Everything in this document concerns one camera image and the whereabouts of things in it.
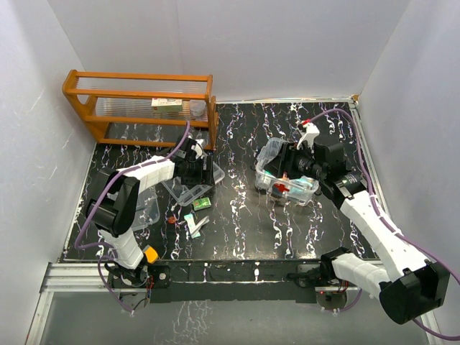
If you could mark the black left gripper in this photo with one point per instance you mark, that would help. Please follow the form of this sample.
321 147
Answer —
204 176

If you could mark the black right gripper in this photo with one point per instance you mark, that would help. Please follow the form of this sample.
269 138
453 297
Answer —
283 160

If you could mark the small green box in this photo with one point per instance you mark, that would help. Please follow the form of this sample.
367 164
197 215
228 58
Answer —
201 203

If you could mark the clear divider tray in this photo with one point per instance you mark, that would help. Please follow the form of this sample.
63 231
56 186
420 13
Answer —
185 190

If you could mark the clear first aid box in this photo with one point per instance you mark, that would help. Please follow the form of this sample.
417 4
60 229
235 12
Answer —
264 180

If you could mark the teal white sachet strips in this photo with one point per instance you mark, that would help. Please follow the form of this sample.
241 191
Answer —
193 227

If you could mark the teal bandage packet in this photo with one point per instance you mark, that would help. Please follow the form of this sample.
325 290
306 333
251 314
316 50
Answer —
302 187

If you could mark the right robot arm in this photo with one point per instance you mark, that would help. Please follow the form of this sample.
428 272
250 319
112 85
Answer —
408 284

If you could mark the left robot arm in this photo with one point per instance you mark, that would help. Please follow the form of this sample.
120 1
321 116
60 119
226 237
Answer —
113 204

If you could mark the green white medicine box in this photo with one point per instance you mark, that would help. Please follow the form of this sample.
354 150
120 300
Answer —
166 105

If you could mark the small clear round jar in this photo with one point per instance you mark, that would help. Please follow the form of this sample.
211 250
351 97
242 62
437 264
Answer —
197 108

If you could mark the clear box lid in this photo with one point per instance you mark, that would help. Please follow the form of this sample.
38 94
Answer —
147 210

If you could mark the orange wooden shelf rack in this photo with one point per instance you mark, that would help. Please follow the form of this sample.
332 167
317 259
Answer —
104 101

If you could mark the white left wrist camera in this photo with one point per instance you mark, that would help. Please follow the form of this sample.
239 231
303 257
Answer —
197 148

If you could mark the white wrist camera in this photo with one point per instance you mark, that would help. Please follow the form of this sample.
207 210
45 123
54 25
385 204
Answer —
310 132
197 148

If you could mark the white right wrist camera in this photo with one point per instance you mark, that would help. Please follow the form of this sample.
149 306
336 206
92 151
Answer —
310 132

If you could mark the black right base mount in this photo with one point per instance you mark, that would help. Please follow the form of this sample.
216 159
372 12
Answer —
312 276

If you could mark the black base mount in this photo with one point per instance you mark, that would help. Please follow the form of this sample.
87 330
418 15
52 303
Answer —
151 278
312 276

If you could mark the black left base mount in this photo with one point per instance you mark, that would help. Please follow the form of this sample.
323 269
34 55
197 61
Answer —
151 278

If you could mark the aluminium frame rail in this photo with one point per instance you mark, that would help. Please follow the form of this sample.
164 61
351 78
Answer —
210 302

